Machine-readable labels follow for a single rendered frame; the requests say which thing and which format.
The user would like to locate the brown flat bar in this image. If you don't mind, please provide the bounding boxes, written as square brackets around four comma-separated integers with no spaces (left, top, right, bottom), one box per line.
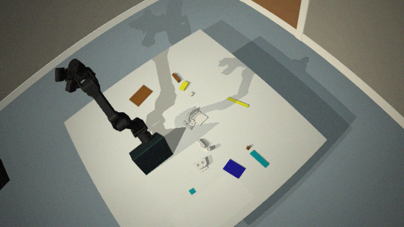
[172,73,181,83]

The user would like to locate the brown flat rectangular plate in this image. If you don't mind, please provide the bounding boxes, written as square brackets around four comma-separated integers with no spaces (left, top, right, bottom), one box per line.
[129,85,153,106]

